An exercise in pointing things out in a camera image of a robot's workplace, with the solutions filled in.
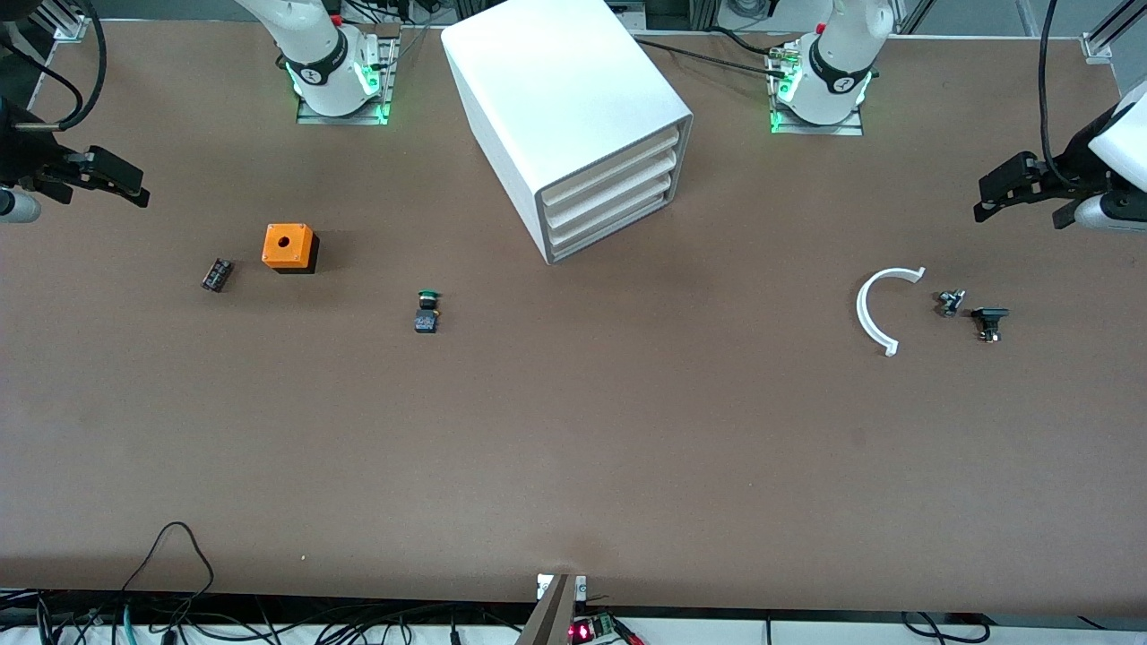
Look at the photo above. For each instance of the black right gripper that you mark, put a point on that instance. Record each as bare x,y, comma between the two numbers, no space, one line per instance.
25,154

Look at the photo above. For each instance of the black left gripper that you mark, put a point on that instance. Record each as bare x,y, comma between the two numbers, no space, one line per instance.
1072,170

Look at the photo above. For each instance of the green push button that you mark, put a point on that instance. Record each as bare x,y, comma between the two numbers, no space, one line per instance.
426,313

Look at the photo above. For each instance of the white plastic drawer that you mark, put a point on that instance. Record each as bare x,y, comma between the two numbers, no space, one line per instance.
609,167
609,226
609,208
609,188

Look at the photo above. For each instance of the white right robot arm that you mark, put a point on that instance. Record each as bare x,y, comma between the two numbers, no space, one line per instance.
332,63

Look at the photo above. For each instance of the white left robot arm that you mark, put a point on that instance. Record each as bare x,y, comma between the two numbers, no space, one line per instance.
833,72

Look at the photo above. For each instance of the white drawer cabinet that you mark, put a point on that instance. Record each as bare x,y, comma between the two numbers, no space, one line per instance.
556,90

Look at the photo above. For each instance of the black striped terminal block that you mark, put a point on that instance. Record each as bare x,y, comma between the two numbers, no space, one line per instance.
217,275

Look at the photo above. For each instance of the orange box with black base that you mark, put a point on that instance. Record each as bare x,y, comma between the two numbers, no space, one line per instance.
287,242

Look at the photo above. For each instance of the white curved plastic arc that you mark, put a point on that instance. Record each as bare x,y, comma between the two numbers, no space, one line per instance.
861,309

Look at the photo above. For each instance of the circuit board with red light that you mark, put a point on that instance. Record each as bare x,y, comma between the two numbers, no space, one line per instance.
582,632

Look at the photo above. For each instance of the black switch part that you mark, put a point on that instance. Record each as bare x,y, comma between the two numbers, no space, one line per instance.
989,318

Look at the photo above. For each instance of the small grey switch part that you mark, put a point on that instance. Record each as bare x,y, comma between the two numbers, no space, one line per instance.
950,303

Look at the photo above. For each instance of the white post bracket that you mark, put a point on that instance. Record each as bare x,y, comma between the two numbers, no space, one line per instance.
542,587

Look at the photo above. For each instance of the grey camera post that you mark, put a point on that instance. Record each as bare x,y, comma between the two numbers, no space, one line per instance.
551,618

